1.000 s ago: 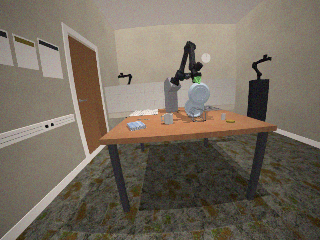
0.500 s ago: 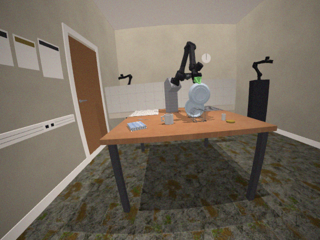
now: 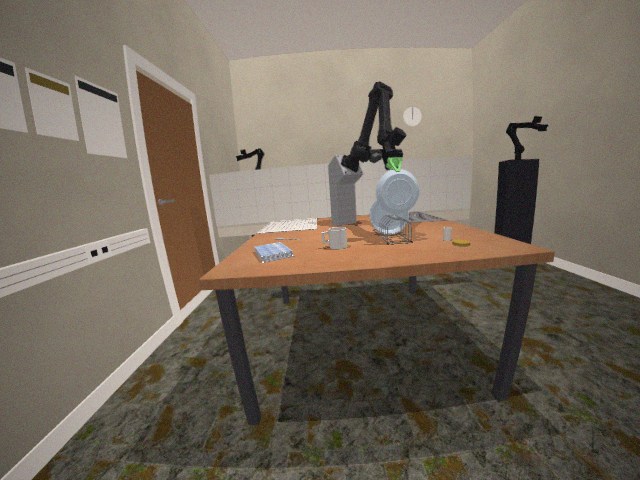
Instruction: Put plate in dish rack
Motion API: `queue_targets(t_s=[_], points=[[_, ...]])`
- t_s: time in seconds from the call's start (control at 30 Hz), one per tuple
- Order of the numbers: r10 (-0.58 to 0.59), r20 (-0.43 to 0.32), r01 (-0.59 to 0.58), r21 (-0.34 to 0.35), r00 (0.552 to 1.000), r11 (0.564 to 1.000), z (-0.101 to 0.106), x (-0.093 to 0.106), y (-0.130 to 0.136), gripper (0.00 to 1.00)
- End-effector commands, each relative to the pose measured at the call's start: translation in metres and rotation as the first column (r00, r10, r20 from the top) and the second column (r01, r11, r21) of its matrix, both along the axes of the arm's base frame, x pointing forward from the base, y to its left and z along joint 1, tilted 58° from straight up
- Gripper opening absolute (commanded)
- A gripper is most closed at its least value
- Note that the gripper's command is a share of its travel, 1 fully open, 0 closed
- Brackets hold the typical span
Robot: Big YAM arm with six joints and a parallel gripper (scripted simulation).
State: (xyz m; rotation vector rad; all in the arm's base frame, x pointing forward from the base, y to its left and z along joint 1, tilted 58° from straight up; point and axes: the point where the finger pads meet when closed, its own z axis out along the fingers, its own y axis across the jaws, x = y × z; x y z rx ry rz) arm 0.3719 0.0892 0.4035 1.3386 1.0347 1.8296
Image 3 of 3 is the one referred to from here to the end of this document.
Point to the white tiled wall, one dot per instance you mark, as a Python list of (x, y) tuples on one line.
[(246, 201)]

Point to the blue checkered towel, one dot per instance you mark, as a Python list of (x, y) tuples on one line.
[(271, 252)]

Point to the white ribbed draining mat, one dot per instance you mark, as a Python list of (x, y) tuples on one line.
[(310, 224)]

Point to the white mug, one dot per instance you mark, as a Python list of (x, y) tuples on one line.
[(337, 237)]

